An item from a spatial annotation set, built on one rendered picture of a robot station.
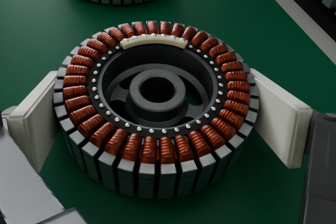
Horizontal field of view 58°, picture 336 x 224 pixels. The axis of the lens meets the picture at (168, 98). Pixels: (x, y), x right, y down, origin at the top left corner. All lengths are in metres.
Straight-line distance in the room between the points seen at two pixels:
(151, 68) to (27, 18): 0.12
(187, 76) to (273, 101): 0.06
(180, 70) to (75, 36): 0.10
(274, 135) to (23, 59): 0.18
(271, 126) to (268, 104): 0.01
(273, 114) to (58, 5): 0.21
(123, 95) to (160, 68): 0.03
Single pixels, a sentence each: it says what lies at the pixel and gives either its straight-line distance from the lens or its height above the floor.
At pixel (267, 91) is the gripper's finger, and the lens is 0.17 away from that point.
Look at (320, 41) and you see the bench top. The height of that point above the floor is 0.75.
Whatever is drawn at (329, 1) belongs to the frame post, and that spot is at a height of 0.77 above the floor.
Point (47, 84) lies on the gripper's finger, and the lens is 0.17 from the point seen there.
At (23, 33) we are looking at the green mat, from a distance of 0.27.
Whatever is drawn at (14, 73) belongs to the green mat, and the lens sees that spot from 0.23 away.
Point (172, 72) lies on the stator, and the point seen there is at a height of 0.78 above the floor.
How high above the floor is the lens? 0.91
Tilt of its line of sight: 49 degrees down
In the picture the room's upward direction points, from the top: 6 degrees clockwise
